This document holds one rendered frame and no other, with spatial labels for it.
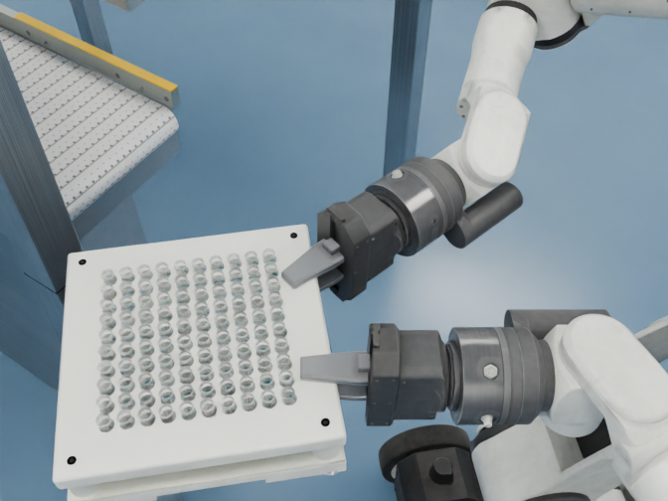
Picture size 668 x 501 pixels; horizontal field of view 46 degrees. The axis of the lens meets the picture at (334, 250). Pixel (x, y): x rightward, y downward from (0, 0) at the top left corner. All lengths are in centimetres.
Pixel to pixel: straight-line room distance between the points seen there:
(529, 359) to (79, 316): 42
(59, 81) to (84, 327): 64
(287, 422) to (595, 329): 28
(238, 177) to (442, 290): 71
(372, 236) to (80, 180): 52
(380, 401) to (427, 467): 91
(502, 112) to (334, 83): 182
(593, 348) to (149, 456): 39
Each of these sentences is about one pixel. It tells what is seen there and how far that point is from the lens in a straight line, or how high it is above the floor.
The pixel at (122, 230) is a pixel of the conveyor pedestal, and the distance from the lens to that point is 148.
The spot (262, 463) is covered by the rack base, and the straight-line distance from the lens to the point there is 72.
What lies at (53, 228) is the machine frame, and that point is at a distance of 102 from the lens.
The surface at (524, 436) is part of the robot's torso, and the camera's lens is 116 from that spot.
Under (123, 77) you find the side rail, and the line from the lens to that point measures 128.
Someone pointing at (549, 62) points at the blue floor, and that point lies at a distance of 286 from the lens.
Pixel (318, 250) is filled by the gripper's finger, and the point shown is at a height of 107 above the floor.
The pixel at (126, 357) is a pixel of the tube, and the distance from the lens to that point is 74.
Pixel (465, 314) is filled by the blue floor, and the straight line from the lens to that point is 206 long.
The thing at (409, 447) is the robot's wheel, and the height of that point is 19.
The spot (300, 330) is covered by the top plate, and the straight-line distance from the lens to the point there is 73.
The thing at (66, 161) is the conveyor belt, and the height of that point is 89.
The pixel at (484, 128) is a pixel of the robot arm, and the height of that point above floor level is 111.
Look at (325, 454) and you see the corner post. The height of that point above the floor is 103.
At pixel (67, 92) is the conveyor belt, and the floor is 89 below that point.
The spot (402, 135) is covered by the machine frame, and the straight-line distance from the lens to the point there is 193.
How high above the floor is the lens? 168
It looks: 51 degrees down
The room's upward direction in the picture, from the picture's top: straight up
